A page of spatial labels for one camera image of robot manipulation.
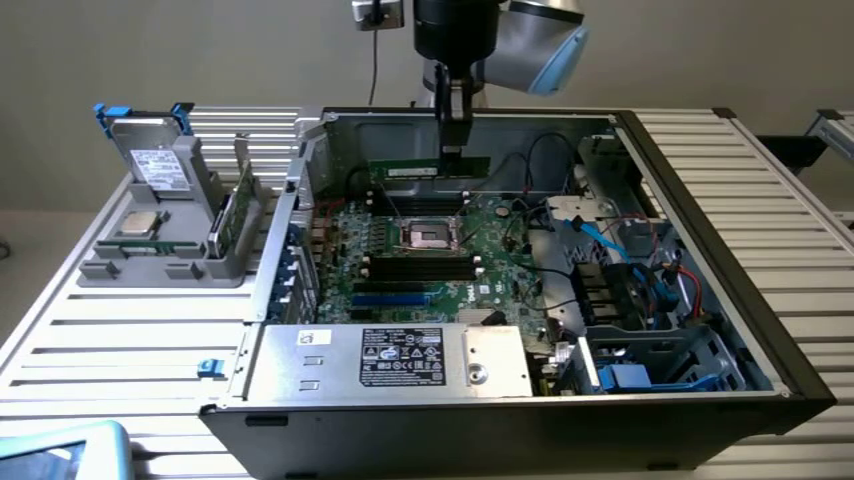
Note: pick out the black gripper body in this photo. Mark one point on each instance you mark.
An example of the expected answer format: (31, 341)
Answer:
(455, 27)

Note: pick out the green RAM stick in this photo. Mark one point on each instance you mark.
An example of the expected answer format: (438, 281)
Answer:
(147, 247)
(407, 169)

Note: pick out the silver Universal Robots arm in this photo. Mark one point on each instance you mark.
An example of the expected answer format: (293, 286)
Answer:
(534, 40)

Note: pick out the black RAM slot bank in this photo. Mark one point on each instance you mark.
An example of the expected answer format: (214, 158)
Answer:
(423, 267)
(417, 205)

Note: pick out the CPU socket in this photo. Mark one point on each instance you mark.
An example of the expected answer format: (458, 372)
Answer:
(430, 235)

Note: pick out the green motherboard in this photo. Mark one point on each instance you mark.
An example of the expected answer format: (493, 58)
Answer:
(494, 270)

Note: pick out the black expansion slot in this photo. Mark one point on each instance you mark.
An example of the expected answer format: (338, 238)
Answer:
(394, 287)

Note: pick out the blue expansion slot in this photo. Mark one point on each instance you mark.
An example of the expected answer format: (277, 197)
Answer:
(390, 300)

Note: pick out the green graphics card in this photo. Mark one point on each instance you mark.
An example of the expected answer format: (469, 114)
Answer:
(237, 210)

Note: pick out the silver chipset heatsink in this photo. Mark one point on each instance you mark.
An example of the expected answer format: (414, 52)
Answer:
(478, 317)

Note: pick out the black case fan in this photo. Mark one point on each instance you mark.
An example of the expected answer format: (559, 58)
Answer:
(614, 295)

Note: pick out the silver hard disk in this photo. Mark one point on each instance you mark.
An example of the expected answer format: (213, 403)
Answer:
(150, 160)

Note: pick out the silver power supply unit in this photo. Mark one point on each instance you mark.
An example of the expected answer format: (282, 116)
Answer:
(374, 360)

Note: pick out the blue disk carrier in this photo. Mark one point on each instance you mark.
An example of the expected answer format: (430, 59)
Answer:
(115, 111)

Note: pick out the black box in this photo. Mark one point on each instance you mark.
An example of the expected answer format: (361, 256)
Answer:
(790, 152)

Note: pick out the silver CPU chip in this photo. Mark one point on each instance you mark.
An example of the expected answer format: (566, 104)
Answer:
(140, 222)

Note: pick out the grey parts rack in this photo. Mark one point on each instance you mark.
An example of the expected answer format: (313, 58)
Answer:
(154, 265)

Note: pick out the metal slat side table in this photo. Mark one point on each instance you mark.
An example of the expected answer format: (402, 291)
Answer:
(834, 125)

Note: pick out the grey disk bay cage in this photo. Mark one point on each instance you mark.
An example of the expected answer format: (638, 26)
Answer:
(674, 360)

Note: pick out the blue plastic clip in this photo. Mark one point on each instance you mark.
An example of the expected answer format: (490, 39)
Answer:
(211, 368)

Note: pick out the black open PC case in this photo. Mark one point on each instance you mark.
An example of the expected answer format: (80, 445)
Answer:
(507, 440)

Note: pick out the teal framed tablet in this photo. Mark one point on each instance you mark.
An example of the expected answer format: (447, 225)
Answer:
(100, 445)

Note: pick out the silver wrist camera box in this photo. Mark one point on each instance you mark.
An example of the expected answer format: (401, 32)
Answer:
(378, 15)

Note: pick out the silver optical drive bracket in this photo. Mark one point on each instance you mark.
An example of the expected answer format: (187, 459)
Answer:
(581, 210)

